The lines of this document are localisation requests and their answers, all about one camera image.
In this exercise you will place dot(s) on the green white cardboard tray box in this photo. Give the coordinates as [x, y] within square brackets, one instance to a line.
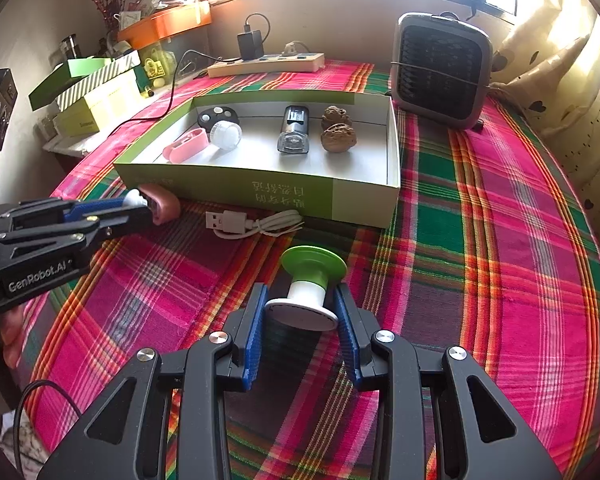
[359, 186]

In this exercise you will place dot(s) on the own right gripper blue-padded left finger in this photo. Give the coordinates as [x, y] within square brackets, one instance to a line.
[123, 434]

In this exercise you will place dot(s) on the cream patterned curtain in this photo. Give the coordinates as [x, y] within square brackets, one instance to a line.
[549, 68]

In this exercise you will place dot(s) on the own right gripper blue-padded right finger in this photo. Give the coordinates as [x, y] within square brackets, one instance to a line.
[478, 432]

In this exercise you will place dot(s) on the pale yellow box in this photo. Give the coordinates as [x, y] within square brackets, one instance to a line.
[84, 111]

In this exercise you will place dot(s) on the yellow green jar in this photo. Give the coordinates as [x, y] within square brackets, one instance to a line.
[158, 64]

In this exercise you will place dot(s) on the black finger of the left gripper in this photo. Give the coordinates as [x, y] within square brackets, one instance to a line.
[93, 228]

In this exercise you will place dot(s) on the pink oval case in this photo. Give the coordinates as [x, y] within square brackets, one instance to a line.
[164, 205]

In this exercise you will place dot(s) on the beige power strip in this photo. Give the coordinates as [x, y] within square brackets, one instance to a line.
[266, 64]

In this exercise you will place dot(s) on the orange tray shelf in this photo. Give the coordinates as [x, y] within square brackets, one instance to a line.
[166, 23]

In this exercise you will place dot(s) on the black rectangular stamp device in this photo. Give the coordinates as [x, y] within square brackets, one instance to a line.
[293, 138]

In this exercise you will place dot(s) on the white plug in strip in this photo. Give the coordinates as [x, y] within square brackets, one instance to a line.
[290, 49]

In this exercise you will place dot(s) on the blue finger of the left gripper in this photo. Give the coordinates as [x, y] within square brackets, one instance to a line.
[55, 210]

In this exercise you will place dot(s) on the black round key fob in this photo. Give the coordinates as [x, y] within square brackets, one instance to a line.
[211, 116]

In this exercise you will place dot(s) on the green striped gift box lid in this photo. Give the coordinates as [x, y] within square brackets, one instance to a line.
[73, 79]

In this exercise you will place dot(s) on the white round ball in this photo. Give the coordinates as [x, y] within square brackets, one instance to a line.
[225, 135]

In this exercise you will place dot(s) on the brown wrinkled walnut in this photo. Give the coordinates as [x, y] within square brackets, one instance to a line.
[334, 115]

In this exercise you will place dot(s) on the green white spool stand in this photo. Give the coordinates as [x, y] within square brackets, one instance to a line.
[312, 270]

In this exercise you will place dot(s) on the white mug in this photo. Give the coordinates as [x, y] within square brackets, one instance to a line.
[126, 19]

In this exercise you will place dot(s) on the grey black desk heater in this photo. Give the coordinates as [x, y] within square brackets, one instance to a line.
[440, 68]

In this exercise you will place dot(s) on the pink case in tray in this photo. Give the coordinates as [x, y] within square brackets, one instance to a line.
[189, 144]

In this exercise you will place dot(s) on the black power adapter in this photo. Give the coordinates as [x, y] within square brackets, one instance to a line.
[250, 44]

